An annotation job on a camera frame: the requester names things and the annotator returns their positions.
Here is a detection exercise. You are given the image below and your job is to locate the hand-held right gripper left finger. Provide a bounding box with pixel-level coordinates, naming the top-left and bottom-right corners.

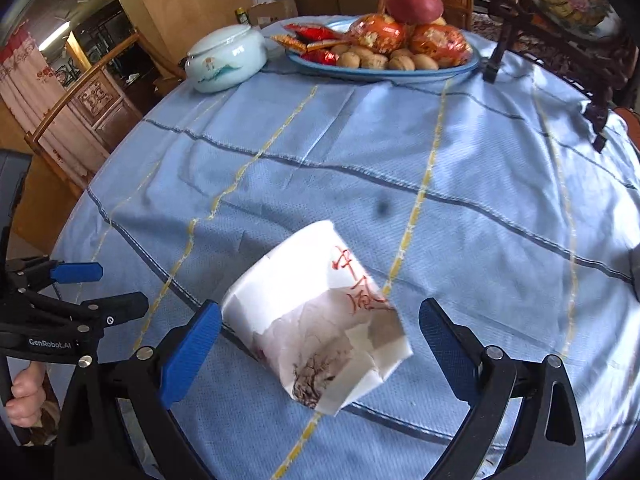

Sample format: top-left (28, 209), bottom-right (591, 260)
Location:
top-left (54, 300), bottom-right (222, 480)

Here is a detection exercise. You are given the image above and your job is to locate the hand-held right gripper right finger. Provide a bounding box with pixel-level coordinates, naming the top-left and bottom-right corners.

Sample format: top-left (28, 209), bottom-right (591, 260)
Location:
top-left (419, 297), bottom-right (587, 480)

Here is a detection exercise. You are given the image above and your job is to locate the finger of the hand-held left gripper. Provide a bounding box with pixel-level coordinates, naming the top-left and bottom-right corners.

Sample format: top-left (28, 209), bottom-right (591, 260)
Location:
top-left (5, 257), bottom-right (104, 292)
top-left (30, 291), bottom-right (150, 332)

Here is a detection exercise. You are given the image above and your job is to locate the crushed white paper cup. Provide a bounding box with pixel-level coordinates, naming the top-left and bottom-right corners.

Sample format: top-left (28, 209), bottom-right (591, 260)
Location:
top-left (221, 220), bottom-right (413, 417)

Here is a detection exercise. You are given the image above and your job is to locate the person's left hand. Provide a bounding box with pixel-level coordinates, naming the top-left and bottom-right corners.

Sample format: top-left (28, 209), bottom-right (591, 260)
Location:
top-left (6, 361), bottom-right (62, 429)

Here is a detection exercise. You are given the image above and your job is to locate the pink patterned curtain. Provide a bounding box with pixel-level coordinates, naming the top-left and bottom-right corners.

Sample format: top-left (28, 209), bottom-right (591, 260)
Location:
top-left (0, 35), bottom-right (112, 192)

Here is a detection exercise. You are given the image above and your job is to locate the wooden armchair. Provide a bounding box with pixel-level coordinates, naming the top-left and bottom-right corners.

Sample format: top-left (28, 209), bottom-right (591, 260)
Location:
top-left (24, 30), bottom-right (144, 197)

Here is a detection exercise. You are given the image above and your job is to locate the blue striped tablecloth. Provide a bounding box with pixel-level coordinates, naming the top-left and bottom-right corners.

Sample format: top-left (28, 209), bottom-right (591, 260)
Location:
top-left (50, 15), bottom-right (640, 480)

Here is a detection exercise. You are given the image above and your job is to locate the dark display cabinet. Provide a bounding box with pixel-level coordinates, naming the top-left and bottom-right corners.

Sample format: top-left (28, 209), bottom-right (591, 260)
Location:
top-left (60, 0), bottom-right (142, 82)

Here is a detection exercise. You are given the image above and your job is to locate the white ceramic lidded pot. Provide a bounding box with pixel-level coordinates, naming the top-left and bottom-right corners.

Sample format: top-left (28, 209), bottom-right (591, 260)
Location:
top-left (184, 25), bottom-right (268, 93)

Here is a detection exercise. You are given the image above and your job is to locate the blue fruit plate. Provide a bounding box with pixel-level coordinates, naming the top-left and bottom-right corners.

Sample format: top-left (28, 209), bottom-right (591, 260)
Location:
top-left (285, 17), bottom-right (483, 83)

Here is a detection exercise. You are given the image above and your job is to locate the light wooden cabinet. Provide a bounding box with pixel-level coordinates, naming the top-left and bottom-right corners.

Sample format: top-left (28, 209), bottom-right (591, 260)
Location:
top-left (106, 0), bottom-right (252, 79)

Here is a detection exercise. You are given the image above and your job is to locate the pile of walnuts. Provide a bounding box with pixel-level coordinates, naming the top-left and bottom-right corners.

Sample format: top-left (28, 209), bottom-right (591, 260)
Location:
top-left (330, 44), bottom-right (441, 72)

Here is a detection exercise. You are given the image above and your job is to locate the orange wrapped fruit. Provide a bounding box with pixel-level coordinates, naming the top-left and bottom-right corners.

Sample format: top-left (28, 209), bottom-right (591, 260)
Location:
top-left (348, 14), bottom-right (408, 55)
top-left (410, 24), bottom-right (473, 67)

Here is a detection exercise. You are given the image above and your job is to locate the orange striped snack packet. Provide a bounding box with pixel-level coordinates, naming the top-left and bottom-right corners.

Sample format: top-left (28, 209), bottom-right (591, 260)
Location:
top-left (270, 34), bottom-right (307, 54)

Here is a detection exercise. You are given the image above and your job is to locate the red foil snack packet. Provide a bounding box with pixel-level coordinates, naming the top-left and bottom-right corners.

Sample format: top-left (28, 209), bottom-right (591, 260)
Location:
top-left (300, 47), bottom-right (339, 66)
top-left (284, 22), bottom-right (347, 45)

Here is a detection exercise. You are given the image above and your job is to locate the cardboard box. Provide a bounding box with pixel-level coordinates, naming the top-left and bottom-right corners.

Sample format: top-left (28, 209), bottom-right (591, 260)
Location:
top-left (247, 0), bottom-right (299, 29)

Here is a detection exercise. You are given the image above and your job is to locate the red apple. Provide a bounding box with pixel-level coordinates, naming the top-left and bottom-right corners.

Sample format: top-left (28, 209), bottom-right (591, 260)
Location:
top-left (385, 0), bottom-right (445, 26)

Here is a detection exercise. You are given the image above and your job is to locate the round screen on wooden stand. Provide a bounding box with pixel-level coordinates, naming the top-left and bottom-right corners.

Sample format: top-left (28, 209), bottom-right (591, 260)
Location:
top-left (482, 0), bottom-right (640, 153)

